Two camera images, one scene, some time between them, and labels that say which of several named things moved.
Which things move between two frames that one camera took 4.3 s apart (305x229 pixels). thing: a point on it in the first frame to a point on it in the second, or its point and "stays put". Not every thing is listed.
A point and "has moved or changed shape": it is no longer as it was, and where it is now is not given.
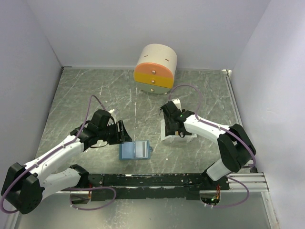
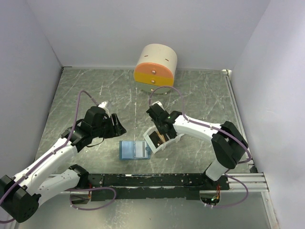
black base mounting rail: (152, 186) stays put
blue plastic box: (137, 150) stays put
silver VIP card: (141, 149) stays put
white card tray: (163, 132) has moved or changed shape
